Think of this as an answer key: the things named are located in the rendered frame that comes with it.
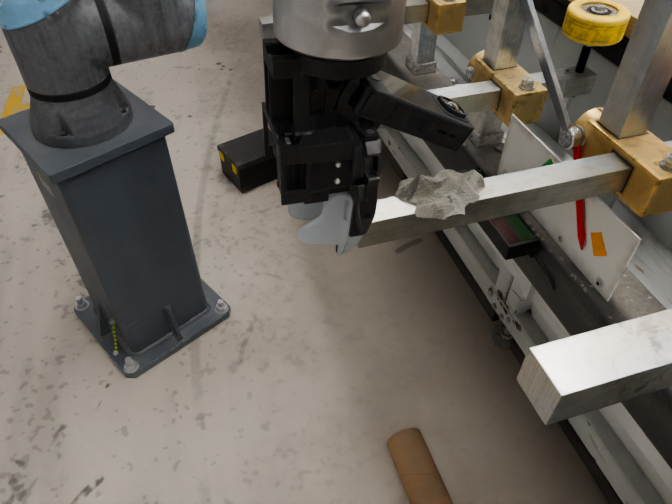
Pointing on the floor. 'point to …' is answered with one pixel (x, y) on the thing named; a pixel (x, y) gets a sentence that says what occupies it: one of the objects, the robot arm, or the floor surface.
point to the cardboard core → (417, 468)
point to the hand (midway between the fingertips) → (348, 241)
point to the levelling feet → (501, 337)
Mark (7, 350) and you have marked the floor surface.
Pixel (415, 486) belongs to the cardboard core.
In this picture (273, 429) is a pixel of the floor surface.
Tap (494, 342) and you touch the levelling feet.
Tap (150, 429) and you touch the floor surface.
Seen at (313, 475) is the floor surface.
